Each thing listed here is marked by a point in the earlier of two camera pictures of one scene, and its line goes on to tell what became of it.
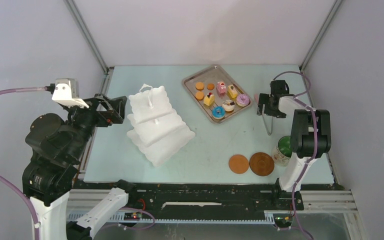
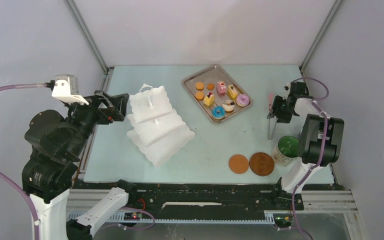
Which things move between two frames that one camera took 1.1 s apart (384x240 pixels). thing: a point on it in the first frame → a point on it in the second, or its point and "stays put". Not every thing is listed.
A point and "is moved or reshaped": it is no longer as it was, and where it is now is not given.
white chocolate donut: x=228 y=105 stays put
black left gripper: x=115 y=112 stays put
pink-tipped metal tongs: x=262 y=113 is moved or reshaped
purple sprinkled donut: x=242 y=100 stays put
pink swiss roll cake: x=221 y=88 stays put
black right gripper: x=264 y=99 → x=281 y=118
